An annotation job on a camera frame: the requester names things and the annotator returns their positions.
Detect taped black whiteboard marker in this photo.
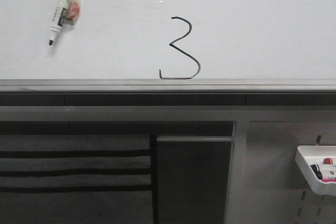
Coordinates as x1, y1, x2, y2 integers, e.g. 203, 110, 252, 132
49, 0, 80, 46

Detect white pegboard panel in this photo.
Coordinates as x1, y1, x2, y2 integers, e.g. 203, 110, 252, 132
225, 122, 335, 223

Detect grey fabric pocket organizer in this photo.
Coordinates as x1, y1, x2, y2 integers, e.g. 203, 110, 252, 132
1, 135, 158, 223

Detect white plastic marker tray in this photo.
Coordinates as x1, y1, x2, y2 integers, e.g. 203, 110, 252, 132
295, 145, 335, 196

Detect black capped marker upper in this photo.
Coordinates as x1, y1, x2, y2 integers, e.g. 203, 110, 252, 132
310, 164, 336, 172

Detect red capped marker in tray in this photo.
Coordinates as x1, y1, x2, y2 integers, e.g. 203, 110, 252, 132
323, 157, 334, 165

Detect black capped marker pink label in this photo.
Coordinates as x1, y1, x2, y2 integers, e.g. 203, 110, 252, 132
315, 170, 336, 183

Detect white whiteboard with metal frame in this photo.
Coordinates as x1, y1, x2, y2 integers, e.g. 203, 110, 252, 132
1, 0, 335, 92

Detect dark grey panel with rail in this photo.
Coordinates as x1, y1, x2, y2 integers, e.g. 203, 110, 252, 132
157, 136, 233, 223

